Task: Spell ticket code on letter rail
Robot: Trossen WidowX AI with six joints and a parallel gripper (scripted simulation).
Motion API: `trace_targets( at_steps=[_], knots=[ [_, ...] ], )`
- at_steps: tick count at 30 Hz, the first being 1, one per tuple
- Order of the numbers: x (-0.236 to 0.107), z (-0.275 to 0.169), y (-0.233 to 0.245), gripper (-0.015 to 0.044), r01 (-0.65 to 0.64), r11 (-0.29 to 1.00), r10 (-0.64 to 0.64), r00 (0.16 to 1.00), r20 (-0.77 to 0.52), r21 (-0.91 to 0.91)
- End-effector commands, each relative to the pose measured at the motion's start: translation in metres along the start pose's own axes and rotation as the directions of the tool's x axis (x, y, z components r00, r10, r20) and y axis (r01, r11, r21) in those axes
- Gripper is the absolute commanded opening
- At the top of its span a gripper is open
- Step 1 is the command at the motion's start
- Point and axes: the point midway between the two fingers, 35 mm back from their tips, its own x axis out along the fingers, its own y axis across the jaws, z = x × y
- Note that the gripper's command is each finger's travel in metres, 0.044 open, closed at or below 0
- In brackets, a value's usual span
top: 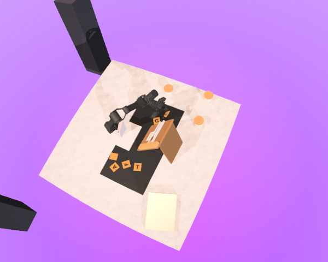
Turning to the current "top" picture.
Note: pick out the white cylindrical container with orange lid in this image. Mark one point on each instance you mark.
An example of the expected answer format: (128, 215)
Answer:
(168, 90)
(208, 96)
(198, 121)

